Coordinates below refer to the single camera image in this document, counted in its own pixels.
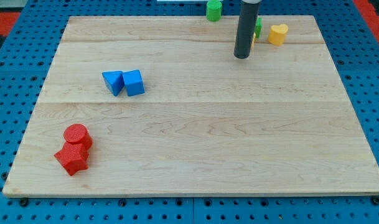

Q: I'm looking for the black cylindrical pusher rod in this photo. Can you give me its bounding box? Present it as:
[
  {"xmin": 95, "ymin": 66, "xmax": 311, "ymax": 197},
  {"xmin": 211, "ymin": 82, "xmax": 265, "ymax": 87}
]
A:
[{"xmin": 233, "ymin": 0, "xmax": 261, "ymax": 59}]

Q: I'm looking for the green star block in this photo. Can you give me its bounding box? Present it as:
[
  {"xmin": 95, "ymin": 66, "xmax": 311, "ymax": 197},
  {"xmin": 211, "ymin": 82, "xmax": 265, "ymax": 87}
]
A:
[{"xmin": 255, "ymin": 17, "xmax": 263, "ymax": 39}]

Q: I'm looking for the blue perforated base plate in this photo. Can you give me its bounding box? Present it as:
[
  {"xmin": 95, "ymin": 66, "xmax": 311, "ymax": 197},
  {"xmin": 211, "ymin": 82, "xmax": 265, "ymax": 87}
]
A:
[{"xmin": 0, "ymin": 1, "xmax": 379, "ymax": 223}]

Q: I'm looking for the yellow heart block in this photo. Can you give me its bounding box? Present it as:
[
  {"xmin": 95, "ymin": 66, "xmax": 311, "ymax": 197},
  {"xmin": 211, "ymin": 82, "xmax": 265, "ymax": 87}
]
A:
[{"xmin": 268, "ymin": 24, "xmax": 289, "ymax": 46}]

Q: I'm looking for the wooden board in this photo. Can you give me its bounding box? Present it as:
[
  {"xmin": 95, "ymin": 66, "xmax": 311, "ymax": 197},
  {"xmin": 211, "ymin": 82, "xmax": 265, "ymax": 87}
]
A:
[{"xmin": 3, "ymin": 16, "xmax": 379, "ymax": 198}]

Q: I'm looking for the green cylinder block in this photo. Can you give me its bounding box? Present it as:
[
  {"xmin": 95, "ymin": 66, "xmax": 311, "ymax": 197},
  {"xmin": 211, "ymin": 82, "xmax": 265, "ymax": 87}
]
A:
[{"xmin": 206, "ymin": 0, "xmax": 222, "ymax": 22}]

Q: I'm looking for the red star block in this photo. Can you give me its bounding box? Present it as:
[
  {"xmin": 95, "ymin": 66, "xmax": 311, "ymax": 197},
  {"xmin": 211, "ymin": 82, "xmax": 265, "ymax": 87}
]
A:
[{"xmin": 54, "ymin": 142, "xmax": 89, "ymax": 176}]

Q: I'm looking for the yellow hexagon block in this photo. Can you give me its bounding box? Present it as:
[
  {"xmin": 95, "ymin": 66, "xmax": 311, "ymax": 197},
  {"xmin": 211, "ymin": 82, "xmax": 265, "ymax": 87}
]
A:
[{"xmin": 251, "ymin": 32, "xmax": 256, "ymax": 50}]

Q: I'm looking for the red cylinder block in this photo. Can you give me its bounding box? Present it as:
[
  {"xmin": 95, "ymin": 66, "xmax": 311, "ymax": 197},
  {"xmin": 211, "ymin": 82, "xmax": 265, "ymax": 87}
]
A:
[{"xmin": 63, "ymin": 123, "xmax": 93, "ymax": 150}]

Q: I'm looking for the blue cube block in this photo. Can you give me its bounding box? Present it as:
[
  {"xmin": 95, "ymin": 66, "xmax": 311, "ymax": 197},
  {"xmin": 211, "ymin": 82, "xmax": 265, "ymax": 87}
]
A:
[{"xmin": 123, "ymin": 70, "xmax": 145, "ymax": 96}]

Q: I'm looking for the blue triangle block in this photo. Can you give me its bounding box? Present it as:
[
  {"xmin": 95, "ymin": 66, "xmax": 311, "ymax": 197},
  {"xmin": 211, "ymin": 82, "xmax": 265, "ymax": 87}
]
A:
[{"xmin": 102, "ymin": 71, "xmax": 124, "ymax": 96}]

